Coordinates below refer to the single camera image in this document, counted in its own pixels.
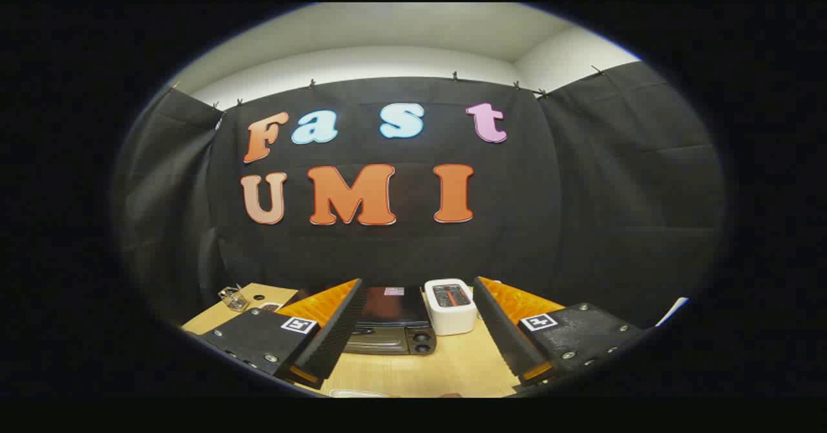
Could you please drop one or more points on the white sheet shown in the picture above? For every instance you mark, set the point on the white sheet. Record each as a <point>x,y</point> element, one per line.
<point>672,311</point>

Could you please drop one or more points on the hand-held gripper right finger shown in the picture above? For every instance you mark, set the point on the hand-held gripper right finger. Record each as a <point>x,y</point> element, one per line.
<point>507,336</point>

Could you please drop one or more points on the white pop-up toaster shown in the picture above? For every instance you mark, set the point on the white pop-up toaster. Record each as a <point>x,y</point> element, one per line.
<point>452,322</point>

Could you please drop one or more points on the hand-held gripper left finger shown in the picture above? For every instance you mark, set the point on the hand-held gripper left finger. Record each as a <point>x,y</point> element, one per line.
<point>336,336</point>

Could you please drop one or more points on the white snack dish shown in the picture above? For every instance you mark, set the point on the white snack dish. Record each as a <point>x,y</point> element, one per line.
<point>270,306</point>

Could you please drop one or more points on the black toaster oven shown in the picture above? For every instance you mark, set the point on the black toaster oven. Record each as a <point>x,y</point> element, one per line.
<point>394,310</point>

